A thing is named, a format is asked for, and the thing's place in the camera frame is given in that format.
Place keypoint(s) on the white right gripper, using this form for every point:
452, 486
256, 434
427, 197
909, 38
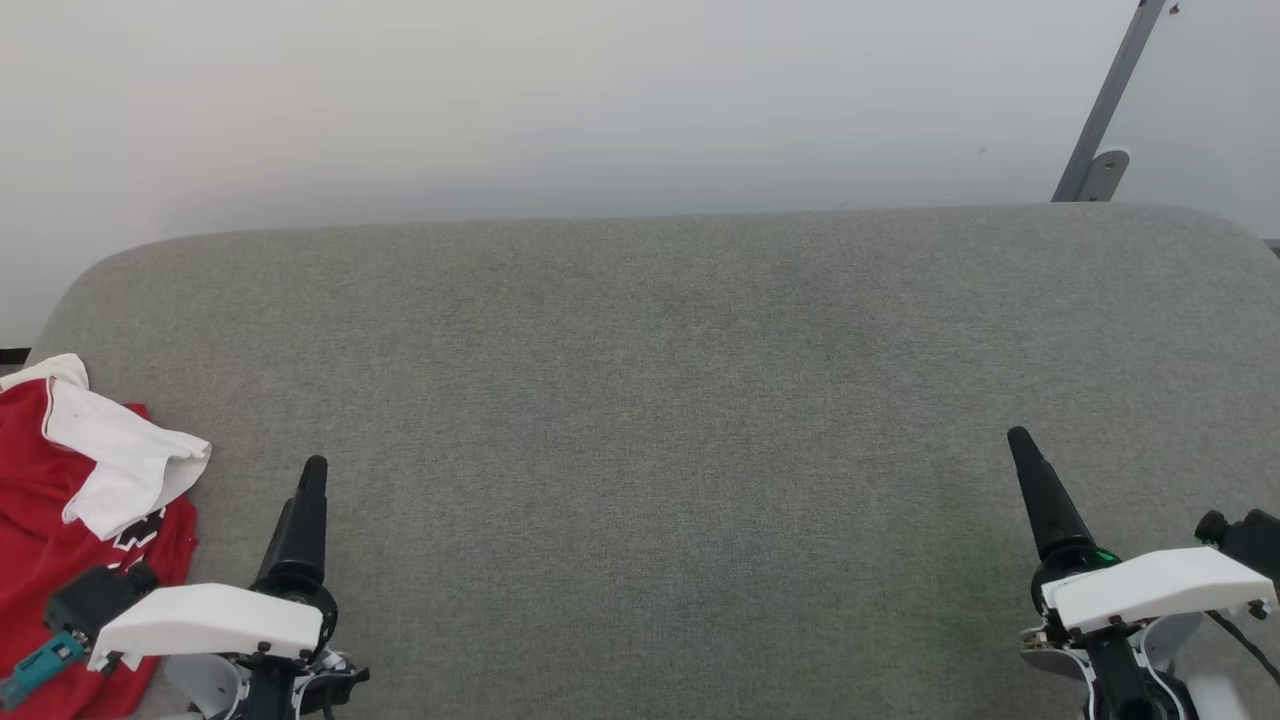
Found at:
1150, 590

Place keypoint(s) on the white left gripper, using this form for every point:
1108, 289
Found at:
210, 620

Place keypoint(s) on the red and white jersey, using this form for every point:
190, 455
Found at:
40, 520

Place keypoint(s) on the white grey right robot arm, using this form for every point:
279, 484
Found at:
1120, 680

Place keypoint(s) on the black framed floor panel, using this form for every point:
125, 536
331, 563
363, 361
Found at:
12, 356

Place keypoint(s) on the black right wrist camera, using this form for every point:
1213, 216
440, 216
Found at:
1250, 540

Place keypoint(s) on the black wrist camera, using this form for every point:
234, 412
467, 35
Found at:
95, 598
1250, 540

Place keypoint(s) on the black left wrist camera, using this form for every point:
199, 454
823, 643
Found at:
95, 598

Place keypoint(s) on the teal left camera connector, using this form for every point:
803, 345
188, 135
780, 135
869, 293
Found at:
38, 668

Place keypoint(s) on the grey post foot bracket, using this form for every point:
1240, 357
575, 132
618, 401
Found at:
1106, 175

